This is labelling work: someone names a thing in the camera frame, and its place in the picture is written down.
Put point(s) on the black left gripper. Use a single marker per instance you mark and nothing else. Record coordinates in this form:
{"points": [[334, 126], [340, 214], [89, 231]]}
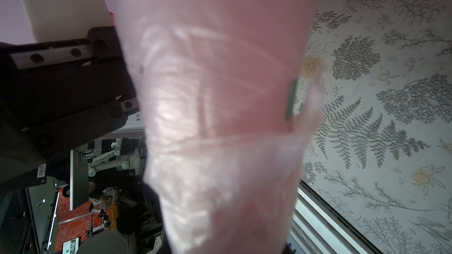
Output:
{"points": [[57, 96]]}

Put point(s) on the pink roll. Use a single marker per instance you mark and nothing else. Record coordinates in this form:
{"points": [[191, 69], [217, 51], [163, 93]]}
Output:
{"points": [[215, 81]]}

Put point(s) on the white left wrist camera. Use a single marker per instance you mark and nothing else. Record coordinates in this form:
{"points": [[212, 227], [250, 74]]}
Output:
{"points": [[58, 20]]}

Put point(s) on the aluminium front rail frame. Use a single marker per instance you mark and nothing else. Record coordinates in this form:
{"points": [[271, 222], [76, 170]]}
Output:
{"points": [[319, 229]]}

